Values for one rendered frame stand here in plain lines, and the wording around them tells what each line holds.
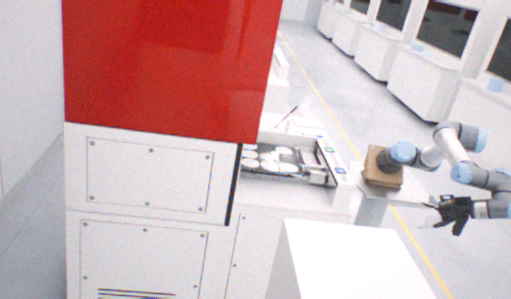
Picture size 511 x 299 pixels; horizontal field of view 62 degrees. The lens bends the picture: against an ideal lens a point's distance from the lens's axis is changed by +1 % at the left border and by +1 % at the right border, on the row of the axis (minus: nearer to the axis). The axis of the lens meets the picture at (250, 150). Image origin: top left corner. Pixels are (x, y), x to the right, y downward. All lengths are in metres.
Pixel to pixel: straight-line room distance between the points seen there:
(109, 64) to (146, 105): 0.19
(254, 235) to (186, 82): 0.92
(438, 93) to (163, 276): 5.51
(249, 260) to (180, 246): 0.46
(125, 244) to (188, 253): 0.28
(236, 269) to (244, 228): 0.26
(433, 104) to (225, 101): 5.50
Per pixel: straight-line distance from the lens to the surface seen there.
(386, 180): 2.59
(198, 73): 1.60
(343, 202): 2.22
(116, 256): 2.04
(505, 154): 5.42
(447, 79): 6.85
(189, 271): 2.05
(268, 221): 2.13
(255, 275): 2.35
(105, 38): 1.62
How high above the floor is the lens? 1.91
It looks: 25 degrees down
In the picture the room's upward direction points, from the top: 10 degrees clockwise
